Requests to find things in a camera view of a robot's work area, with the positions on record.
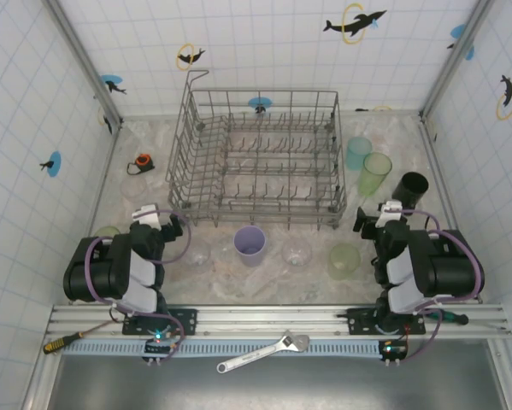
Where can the pale olive translucent cup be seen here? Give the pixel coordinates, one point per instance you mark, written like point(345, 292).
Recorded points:
point(344, 262)

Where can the bright green translucent cup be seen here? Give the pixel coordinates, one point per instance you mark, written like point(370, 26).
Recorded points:
point(373, 175)

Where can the black cup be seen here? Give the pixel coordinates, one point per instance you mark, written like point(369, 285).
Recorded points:
point(409, 188)

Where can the teal translucent cup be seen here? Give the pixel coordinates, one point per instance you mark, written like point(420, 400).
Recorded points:
point(357, 154)

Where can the purple plastic cup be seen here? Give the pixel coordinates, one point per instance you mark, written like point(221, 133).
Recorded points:
point(249, 250)

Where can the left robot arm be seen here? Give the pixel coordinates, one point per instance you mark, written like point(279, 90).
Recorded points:
point(89, 269)

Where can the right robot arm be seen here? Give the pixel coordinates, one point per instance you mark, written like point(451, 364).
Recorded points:
point(448, 269)

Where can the black orange tape measure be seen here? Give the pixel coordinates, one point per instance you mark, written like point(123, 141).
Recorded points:
point(142, 164)

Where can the green black screwdriver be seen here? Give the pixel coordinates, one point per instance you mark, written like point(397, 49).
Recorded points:
point(452, 318)

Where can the blue disc fish sticker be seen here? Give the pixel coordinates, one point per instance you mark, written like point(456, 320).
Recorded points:
point(110, 81)
point(260, 102)
point(55, 164)
point(457, 31)

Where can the yellow black screwdriver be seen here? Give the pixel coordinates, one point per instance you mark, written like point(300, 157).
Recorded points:
point(57, 346)

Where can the silver adjustable wrench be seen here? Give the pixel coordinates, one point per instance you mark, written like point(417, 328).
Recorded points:
point(260, 352)

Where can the grey metal sheet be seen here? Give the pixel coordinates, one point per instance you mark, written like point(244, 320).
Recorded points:
point(281, 388)

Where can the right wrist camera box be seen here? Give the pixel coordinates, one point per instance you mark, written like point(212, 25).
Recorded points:
point(390, 211)

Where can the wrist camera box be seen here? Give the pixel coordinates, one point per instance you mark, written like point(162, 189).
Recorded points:
point(146, 215)
point(390, 211)

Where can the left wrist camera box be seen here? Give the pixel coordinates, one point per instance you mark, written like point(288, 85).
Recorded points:
point(146, 215)

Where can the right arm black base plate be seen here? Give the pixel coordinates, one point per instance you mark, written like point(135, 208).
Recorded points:
point(362, 320)

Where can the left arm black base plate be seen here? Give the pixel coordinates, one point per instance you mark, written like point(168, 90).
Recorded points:
point(187, 320)

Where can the aluminium mounting rail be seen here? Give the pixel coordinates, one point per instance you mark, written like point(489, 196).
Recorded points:
point(260, 318)

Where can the aluminium corner post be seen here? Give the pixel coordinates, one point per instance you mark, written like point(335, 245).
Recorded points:
point(456, 55)
point(80, 55)

